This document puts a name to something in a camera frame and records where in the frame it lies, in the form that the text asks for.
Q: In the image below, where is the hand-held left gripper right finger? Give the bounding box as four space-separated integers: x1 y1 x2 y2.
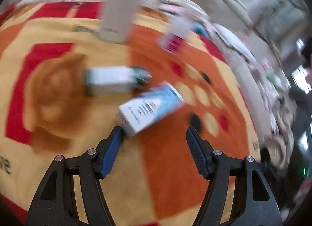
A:
186 126 283 226

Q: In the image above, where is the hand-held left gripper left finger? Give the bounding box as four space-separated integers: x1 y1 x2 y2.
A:
28 126 125 226

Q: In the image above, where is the blue white carton box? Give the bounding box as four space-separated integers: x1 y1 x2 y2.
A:
116 81 187 139

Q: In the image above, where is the orange red printed blanket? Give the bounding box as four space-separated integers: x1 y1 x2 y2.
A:
0 0 262 226

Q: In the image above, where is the green white carton box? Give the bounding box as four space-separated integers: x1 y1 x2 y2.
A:
84 66 152 97

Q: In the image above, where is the white trimmed pillow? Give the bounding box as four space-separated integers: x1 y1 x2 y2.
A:
214 23 256 63

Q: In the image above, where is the white pink-label pill bottle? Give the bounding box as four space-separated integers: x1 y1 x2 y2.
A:
157 12 193 54

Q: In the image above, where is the blue folded towel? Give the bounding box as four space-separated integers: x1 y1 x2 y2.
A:
192 22 210 38

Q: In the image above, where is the white thermos bottle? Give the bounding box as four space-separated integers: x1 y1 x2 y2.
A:
99 0 143 44

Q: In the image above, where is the pink floral folded blanket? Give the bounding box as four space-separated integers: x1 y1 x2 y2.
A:
156 0 210 29

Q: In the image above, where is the pale patterned curtain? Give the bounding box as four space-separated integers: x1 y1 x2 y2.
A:
256 0 308 43

